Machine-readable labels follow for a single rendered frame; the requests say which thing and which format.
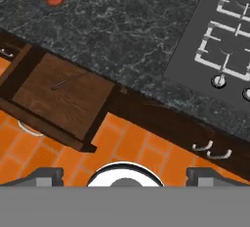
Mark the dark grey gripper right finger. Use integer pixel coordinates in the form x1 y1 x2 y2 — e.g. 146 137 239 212
186 166 250 188

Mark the silver hob knob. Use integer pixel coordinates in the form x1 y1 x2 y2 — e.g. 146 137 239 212
210 72 228 89
241 86 250 103

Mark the dark grey hob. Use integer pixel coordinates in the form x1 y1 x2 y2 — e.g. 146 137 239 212
162 0 250 114

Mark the white and black round object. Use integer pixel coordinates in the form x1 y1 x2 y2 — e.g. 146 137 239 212
86 160 166 188

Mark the brown wooden drawer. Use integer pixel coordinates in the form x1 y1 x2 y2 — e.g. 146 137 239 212
0 42 117 154

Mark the white curved cupboard handle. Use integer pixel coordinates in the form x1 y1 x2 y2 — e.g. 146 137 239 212
206 149 233 160
190 139 215 153
0 48 15 59

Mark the white drawer handle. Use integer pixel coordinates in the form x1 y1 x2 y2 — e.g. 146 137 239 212
17 119 45 138

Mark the dark wooden cupboard front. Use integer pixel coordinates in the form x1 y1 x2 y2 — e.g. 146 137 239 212
106 86 250 184

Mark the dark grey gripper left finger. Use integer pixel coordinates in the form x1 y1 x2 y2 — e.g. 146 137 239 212
0 166 64 188

